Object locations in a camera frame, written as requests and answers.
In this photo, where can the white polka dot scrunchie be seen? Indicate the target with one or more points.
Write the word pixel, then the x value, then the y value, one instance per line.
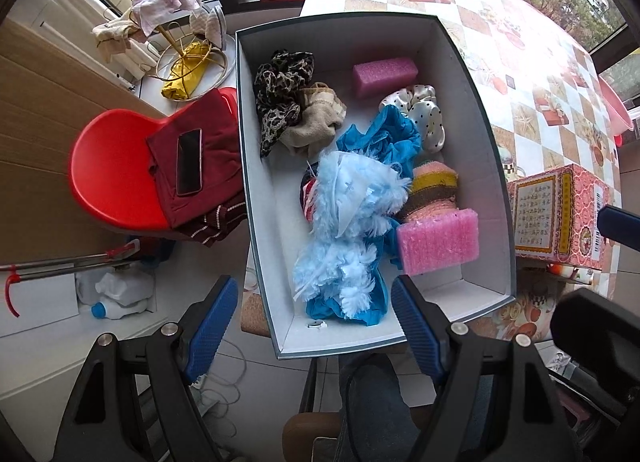
pixel 425 117

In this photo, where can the black smartphone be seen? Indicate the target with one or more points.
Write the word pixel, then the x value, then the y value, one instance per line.
pixel 189 162

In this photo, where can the pink sponge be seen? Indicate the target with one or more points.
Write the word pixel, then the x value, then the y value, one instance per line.
pixel 437 242
pixel 385 76

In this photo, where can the leopard print scrunchie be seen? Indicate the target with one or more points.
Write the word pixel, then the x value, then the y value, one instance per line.
pixel 280 92

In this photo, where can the grey slipper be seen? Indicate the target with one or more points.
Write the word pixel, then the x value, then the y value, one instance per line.
pixel 210 27

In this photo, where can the person's leg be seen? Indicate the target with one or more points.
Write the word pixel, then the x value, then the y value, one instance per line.
pixel 375 407

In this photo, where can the pink plastic basin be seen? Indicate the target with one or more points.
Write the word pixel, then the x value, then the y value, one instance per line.
pixel 614 109

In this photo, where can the red plastic chair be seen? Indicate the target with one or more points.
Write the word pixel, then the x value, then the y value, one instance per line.
pixel 110 167

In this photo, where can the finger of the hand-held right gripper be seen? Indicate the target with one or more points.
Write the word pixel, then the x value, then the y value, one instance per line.
pixel 620 226

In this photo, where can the white plastic jug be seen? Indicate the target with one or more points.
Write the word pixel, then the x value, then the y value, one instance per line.
pixel 125 292

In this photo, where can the beige cloth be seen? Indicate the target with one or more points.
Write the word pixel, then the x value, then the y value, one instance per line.
pixel 315 124

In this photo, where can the white shoe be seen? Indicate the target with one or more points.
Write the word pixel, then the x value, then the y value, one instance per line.
pixel 557 359

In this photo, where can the white cardboard box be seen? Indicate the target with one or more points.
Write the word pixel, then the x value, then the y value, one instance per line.
pixel 280 242

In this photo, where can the yellow cloth on rack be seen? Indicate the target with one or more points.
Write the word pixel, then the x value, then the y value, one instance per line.
pixel 182 77

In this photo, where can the dark red striped garment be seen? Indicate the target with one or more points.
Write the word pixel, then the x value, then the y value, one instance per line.
pixel 215 228

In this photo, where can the red patterned carton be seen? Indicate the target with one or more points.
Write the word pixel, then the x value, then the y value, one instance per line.
pixel 560 212

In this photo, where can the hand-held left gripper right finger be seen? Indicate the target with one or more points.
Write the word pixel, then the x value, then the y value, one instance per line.
pixel 420 332

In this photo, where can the red striped scrunchie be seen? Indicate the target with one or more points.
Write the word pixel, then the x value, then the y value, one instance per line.
pixel 307 199

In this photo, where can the brown stool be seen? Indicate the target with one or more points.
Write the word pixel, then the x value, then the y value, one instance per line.
pixel 300 432

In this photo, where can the white power strip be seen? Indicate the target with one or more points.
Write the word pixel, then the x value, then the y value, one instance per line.
pixel 201 384

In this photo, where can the light blue feather cloth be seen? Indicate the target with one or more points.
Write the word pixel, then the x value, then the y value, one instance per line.
pixel 350 212

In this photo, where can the checkered printed tablecloth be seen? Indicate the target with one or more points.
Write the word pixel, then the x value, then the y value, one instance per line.
pixel 500 42

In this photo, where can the pink knitted cloth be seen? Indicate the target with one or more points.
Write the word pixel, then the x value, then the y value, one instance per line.
pixel 432 192

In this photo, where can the white round tray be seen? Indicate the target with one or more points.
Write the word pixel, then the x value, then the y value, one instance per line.
pixel 227 62

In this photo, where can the cream cloth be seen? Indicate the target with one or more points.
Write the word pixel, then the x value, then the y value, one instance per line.
pixel 112 34

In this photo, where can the pale pink cloth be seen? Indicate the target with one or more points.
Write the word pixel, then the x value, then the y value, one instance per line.
pixel 167 2

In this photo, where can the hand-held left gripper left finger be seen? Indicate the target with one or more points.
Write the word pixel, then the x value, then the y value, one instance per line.
pixel 207 329

